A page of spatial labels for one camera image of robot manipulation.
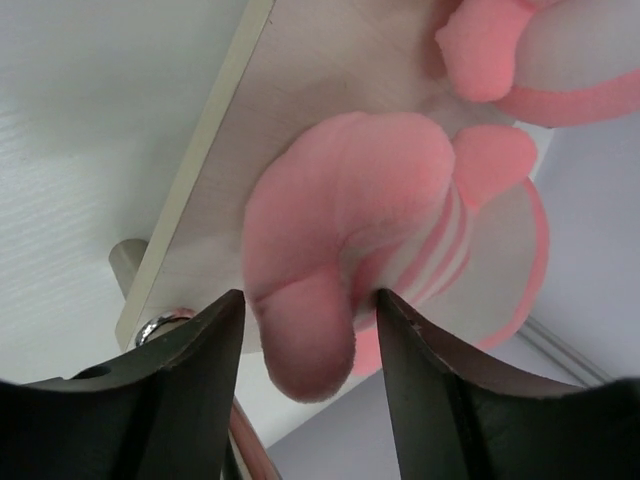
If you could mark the pink plush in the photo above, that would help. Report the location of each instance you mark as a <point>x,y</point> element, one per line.
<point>451,223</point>
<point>547,63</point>

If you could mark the white two-tier shelf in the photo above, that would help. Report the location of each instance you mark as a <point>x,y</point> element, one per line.
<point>290,66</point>

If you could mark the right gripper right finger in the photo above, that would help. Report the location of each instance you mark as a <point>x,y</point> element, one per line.
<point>459,413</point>

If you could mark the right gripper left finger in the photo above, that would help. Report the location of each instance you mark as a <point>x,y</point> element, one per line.
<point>159,411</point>

